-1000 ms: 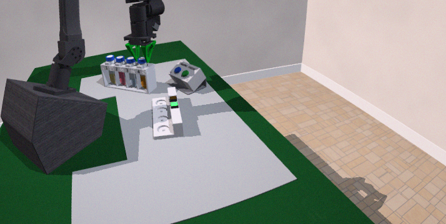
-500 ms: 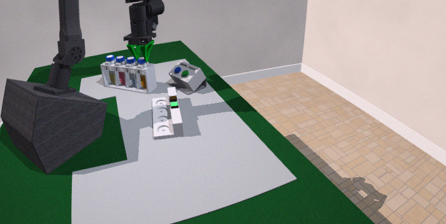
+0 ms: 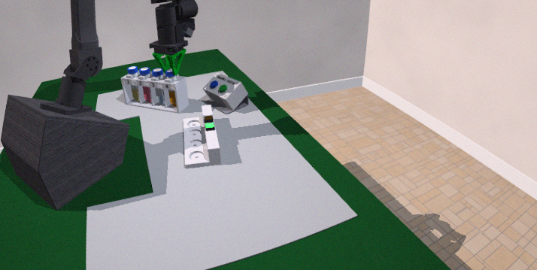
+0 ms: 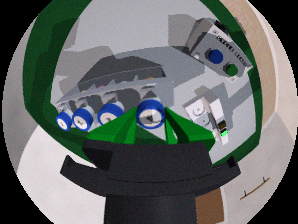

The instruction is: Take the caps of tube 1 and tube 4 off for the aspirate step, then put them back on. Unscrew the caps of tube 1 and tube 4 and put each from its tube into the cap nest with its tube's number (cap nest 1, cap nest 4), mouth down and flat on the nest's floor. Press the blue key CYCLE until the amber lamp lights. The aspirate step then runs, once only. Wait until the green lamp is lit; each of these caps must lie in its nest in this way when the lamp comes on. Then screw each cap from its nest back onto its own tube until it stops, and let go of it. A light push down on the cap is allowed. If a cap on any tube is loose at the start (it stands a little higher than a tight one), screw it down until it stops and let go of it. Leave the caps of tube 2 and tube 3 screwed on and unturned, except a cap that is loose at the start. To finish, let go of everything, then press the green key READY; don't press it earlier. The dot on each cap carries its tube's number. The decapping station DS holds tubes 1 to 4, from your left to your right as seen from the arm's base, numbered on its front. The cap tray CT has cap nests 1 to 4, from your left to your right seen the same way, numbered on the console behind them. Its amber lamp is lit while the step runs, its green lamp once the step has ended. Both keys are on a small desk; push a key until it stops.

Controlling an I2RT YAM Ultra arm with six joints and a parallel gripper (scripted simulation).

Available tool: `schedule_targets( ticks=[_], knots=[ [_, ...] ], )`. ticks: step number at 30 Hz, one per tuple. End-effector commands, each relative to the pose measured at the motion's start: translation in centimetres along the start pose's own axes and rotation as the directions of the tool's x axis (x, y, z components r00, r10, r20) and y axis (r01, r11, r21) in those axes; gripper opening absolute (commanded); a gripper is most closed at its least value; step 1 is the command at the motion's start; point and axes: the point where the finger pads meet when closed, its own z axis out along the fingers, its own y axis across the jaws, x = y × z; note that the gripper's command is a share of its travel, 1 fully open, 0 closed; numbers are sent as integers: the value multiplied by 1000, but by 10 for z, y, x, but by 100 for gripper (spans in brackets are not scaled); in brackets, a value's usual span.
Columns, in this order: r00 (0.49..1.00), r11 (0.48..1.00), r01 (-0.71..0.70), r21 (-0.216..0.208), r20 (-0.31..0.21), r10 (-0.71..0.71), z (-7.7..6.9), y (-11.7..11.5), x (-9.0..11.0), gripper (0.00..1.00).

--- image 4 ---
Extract blue screw cap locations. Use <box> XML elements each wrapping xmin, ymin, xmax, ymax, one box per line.
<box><xmin>97</xmin><ymin>103</ymin><xmax>124</xmax><ymax>125</ymax></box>
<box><xmin>72</xmin><ymin>108</ymin><xmax>93</xmax><ymax>131</ymax></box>
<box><xmin>136</xmin><ymin>99</ymin><xmax>165</xmax><ymax>129</ymax></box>
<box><xmin>56</xmin><ymin>112</ymin><xmax>72</xmax><ymax>131</ymax></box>

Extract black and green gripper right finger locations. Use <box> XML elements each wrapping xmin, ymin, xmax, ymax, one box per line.
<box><xmin>164</xmin><ymin>107</ymin><xmax>216</xmax><ymax>152</ymax></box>

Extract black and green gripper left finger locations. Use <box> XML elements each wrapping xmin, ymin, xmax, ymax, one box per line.
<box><xmin>86</xmin><ymin>107</ymin><xmax>137</xmax><ymax>144</ymax></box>

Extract white four-tube rack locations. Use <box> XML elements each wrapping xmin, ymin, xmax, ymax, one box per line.
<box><xmin>54</xmin><ymin>66</ymin><xmax>174</xmax><ymax>127</ymax></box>

